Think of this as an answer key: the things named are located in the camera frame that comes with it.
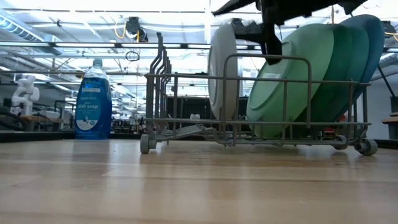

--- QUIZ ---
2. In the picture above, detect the light green plate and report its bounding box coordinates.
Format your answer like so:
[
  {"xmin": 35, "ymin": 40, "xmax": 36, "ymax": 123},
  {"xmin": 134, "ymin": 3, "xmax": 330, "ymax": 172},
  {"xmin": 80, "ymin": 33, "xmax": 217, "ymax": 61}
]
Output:
[{"xmin": 246, "ymin": 23, "xmax": 335, "ymax": 138}]

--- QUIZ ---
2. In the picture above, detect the black ceiling cable reel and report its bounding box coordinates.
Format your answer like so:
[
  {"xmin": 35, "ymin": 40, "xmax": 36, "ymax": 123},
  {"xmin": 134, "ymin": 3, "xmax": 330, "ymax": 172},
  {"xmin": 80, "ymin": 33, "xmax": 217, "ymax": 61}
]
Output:
[
  {"xmin": 381, "ymin": 20, "xmax": 398, "ymax": 40},
  {"xmin": 125, "ymin": 16, "xmax": 149, "ymax": 44}
]

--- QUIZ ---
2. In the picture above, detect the shelf with small items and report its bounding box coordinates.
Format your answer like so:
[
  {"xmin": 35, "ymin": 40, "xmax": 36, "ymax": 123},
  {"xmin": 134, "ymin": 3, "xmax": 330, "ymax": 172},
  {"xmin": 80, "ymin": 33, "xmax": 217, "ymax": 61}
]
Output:
[{"xmin": 111, "ymin": 113, "xmax": 147, "ymax": 134}]

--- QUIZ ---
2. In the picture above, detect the black cabinet workbench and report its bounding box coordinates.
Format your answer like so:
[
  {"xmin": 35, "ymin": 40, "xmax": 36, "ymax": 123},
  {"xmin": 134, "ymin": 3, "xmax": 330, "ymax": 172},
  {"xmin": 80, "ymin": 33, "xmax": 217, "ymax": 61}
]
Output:
[{"xmin": 164, "ymin": 95, "xmax": 249, "ymax": 133}]

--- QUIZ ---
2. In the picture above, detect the dark green plate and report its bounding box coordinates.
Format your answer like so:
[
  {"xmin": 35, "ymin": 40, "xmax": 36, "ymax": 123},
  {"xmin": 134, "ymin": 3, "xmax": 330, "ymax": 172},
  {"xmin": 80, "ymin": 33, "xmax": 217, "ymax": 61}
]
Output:
[{"xmin": 295, "ymin": 23, "xmax": 354, "ymax": 125}]

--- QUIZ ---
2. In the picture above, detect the thin black taut cable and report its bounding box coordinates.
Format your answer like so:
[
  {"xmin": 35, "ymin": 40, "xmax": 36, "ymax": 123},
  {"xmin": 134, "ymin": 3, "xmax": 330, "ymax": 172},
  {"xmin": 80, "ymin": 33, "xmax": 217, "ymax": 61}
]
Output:
[{"xmin": 377, "ymin": 63, "xmax": 397, "ymax": 99}]

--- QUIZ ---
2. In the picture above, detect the pale blue plate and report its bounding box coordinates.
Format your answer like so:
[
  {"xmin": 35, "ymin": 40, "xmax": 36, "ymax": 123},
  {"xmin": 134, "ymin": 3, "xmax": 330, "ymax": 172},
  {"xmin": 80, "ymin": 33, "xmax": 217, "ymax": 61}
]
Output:
[{"xmin": 207, "ymin": 23, "xmax": 239, "ymax": 121}]

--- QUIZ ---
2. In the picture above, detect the long wooden table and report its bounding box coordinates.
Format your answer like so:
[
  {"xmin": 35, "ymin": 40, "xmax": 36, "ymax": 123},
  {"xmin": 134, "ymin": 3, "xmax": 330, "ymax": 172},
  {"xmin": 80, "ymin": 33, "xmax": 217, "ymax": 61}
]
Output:
[{"xmin": 18, "ymin": 114, "xmax": 65, "ymax": 132}]

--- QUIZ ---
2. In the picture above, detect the black aluminium table frame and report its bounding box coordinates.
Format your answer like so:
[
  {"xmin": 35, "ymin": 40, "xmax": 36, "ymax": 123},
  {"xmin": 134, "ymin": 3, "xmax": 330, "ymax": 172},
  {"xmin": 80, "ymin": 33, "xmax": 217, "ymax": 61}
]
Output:
[{"xmin": 0, "ymin": 130, "xmax": 147, "ymax": 143}]

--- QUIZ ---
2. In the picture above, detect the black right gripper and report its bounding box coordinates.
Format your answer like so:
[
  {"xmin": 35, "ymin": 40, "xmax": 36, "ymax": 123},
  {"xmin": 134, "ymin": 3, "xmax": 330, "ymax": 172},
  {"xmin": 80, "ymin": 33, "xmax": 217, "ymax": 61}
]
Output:
[{"xmin": 212, "ymin": 0, "xmax": 368, "ymax": 66}]

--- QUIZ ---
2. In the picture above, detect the grey wire dish rack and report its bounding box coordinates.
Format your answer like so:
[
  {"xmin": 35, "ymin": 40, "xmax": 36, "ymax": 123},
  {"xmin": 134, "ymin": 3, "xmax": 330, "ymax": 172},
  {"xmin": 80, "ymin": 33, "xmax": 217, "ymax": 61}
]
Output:
[{"xmin": 139, "ymin": 32, "xmax": 379, "ymax": 157}]

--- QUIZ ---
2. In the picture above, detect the blue dish soap bottle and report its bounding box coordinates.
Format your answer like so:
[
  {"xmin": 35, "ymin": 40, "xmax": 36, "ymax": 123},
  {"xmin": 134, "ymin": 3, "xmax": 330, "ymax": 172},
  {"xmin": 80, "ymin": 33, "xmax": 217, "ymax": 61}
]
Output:
[{"xmin": 74, "ymin": 58, "xmax": 113, "ymax": 141}]

